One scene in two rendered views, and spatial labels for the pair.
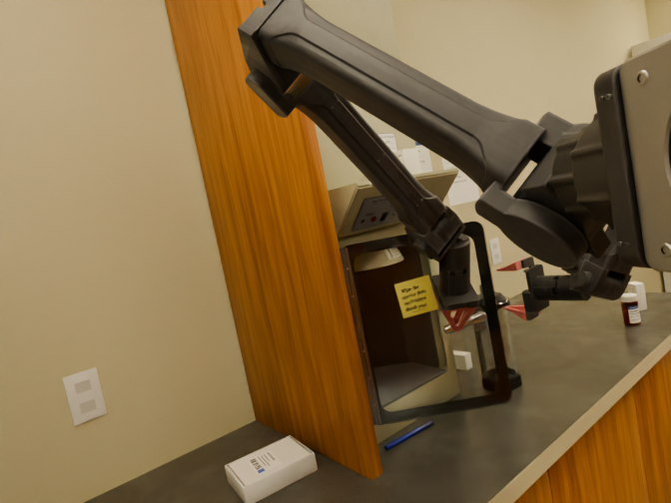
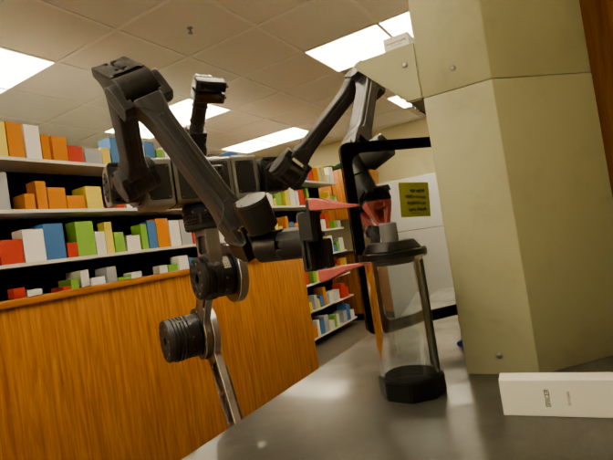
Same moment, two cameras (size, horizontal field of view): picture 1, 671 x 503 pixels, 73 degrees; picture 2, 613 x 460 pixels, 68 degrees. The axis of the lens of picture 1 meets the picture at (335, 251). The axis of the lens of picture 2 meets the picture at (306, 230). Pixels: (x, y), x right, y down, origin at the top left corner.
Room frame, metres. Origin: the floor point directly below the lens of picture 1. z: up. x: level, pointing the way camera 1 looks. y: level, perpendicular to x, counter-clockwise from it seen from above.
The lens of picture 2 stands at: (1.78, -0.76, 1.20)
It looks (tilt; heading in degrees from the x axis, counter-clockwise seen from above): 1 degrees up; 157
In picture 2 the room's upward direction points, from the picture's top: 9 degrees counter-clockwise
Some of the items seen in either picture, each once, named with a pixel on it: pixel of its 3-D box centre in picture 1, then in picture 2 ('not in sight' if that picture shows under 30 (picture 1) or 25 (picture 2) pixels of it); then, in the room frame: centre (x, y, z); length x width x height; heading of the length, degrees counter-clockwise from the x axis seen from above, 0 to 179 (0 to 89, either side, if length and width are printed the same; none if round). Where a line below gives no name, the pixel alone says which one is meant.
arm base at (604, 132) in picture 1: (634, 167); (278, 172); (0.31, -0.21, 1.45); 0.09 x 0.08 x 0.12; 99
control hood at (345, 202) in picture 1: (397, 202); (413, 98); (1.02, -0.16, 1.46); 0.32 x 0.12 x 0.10; 127
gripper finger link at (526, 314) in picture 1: (520, 301); (339, 257); (1.09, -0.42, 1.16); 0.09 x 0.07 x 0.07; 37
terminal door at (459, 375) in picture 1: (426, 324); (415, 229); (0.96, -0.16, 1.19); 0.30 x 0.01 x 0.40; 88
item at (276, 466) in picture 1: (271, 467); not in sight; (0.93, 0.22, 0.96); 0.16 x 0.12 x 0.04; 121
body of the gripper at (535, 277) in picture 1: (546, 287); (300, 242); (1.03, -0.46, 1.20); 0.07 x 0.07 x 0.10; 37
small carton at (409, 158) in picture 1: (403, 164); (400, 54); (1.04, -0.19, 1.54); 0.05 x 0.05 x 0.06; 38
